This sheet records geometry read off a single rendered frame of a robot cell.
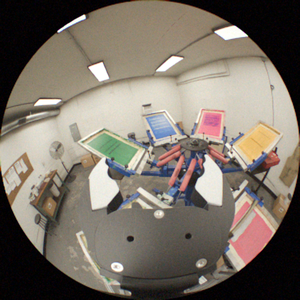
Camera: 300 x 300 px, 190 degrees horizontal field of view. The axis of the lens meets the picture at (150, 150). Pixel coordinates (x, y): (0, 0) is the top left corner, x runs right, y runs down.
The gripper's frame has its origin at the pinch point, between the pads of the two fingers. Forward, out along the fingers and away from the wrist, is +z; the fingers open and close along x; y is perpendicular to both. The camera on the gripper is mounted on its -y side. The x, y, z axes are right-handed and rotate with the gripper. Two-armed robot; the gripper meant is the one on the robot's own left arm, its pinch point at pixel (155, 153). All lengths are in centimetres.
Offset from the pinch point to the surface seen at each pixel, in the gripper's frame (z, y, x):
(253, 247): -42, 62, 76
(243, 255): -42, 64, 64
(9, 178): -49, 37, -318
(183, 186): 42, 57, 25
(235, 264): -44, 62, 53
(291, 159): -11, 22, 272
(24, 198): -40, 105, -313
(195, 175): 60, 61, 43
